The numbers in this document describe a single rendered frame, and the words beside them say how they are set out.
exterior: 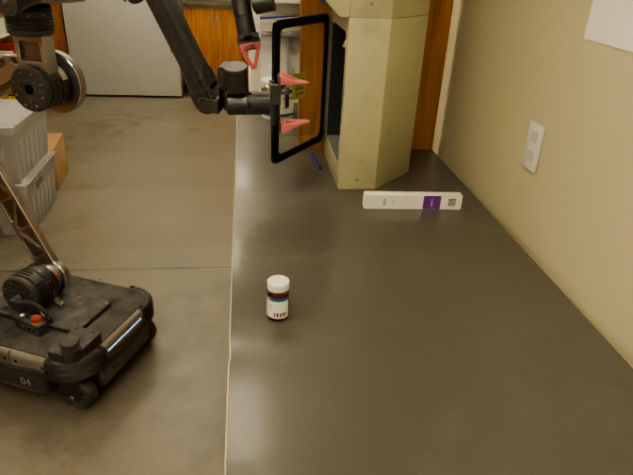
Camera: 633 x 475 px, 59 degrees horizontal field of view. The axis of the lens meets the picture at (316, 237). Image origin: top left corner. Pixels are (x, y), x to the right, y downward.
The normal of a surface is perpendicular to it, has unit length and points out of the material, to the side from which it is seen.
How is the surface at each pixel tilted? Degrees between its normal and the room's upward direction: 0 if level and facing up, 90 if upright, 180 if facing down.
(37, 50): 90
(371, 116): 90
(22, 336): 0
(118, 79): 90
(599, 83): 90
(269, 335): 1
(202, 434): 0
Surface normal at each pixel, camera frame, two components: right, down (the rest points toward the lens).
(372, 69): 0.11, 0.46
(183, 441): 0.04, -0.89
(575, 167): -0.99, 0.01
